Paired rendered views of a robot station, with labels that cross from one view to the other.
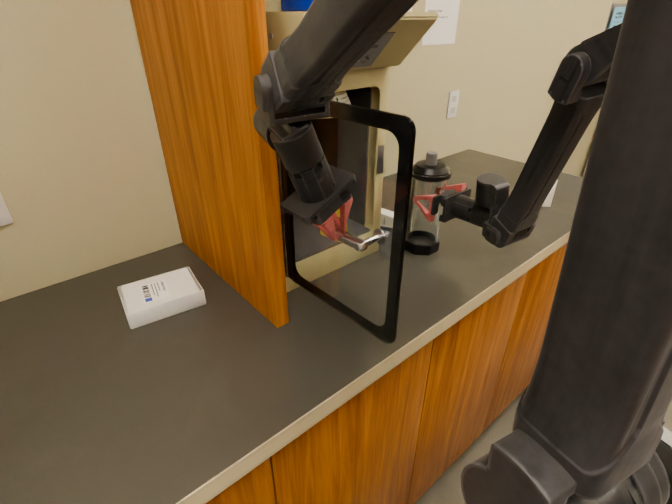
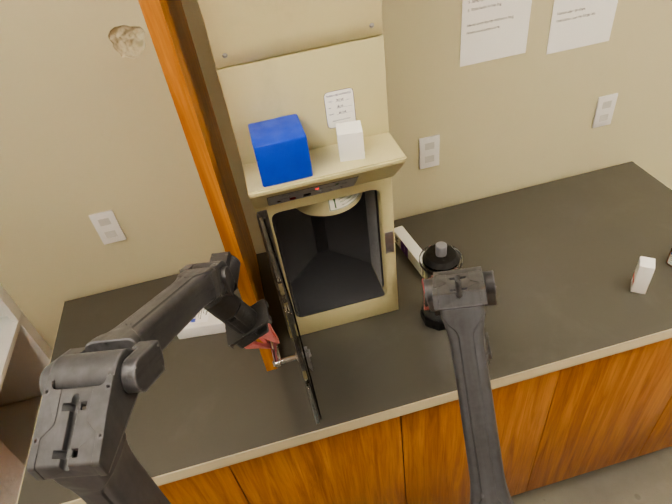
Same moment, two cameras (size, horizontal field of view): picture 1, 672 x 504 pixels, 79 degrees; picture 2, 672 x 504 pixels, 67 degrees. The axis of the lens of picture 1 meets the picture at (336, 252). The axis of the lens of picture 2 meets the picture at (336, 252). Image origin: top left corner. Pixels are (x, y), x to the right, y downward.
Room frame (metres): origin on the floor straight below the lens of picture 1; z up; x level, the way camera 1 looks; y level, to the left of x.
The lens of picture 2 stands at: (0.07, -0.53, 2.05)
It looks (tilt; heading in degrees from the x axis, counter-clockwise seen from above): 41 degrees down; 33
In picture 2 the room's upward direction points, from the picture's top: 9 degrees counter-clockwise
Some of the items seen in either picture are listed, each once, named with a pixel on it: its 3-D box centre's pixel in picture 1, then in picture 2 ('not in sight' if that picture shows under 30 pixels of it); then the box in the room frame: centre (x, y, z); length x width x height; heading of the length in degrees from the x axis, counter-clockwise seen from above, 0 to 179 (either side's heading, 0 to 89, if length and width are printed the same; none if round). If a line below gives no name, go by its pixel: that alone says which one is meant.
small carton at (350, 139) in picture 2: not in sight; (350, 141); (0.87, -0.08, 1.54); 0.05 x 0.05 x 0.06; 31
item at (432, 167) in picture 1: (430, 165); (441, 254); (1.00, -0.24, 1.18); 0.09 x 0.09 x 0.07
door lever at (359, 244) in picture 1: (353, 234); (282, 348); (0.58, -0.03, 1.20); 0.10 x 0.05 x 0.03; 43
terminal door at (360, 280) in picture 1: (335, 219); (289, 322); (0.66, 0.00, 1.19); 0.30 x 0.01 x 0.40; 43
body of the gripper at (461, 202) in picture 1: (463, 207); not in sight; (0.91, -0.31, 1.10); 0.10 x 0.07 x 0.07; 130
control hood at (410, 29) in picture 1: (356, 43); (325, 181); (0.83, -0.04, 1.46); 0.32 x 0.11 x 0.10; 131
